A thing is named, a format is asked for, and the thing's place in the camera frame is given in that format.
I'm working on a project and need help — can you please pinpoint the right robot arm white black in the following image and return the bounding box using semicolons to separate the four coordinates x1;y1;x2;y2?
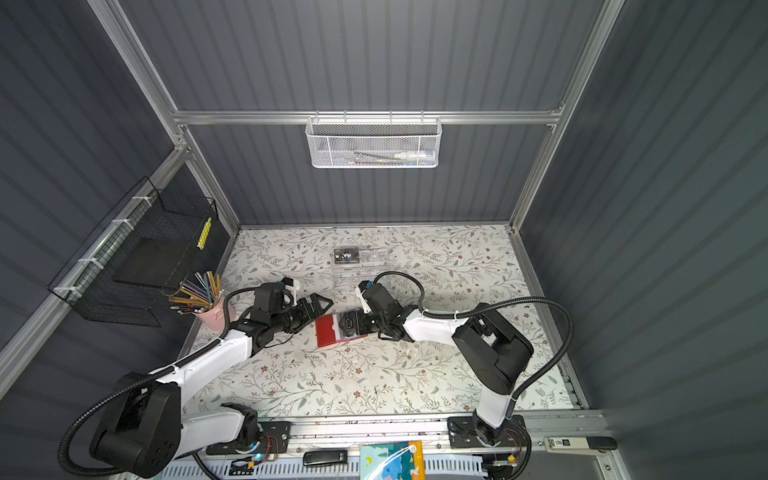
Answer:
339;282;534;438

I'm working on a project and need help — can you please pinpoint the bundle of coloured pencils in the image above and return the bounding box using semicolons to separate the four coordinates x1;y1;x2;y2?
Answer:
167;271;223;315

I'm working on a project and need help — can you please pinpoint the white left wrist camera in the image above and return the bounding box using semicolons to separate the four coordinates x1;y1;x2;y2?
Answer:
281;277;301;292

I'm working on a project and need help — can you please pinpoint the red leather card holder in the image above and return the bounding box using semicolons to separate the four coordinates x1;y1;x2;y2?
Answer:
314;312;364;348

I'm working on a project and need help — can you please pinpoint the clear acrylic organizer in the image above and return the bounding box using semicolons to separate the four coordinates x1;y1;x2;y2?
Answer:
331;246;392;292

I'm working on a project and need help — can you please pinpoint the yellow marker in basket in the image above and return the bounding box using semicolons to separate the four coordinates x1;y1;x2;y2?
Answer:
196;217;212;250

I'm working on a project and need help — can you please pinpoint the pink pencil cup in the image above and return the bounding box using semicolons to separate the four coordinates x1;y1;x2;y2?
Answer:
195;296;225;334

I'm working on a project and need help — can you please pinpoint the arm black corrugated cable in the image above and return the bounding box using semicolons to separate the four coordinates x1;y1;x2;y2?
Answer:
57;286;265;478
373;271;575;403

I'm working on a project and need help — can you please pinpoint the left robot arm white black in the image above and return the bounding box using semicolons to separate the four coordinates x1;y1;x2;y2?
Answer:
90;278;333;478

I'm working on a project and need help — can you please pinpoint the black VIP credit card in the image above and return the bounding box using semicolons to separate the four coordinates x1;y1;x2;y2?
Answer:
333;246;360;265

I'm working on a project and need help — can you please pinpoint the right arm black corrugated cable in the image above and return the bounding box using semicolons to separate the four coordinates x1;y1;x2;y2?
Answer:
373;271;575;403

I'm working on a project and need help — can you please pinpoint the black wire wall basket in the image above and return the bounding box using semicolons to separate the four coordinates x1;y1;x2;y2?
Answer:
48;178;219;327

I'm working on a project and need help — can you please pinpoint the white mesh wall basket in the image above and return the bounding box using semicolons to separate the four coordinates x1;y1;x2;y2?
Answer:
305;115;443;169

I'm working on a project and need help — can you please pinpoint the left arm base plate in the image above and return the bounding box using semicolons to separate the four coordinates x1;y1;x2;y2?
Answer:
205;421;292;456

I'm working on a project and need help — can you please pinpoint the small black device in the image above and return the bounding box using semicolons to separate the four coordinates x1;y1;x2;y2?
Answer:
302;449;348;468

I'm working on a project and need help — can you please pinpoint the white marker in basket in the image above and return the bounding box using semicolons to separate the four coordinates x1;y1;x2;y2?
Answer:
353;149;437;166

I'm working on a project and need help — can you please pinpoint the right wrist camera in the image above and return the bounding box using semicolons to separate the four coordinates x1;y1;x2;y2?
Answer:
357;281;394;312

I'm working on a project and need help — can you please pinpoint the colourful picture book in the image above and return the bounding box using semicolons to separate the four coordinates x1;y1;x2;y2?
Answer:
359;441;426;480

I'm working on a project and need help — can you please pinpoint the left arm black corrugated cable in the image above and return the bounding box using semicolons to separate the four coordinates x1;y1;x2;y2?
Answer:
57;286;265;478

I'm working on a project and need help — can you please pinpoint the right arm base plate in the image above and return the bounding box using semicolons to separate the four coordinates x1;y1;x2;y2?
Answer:
447;414;532;449

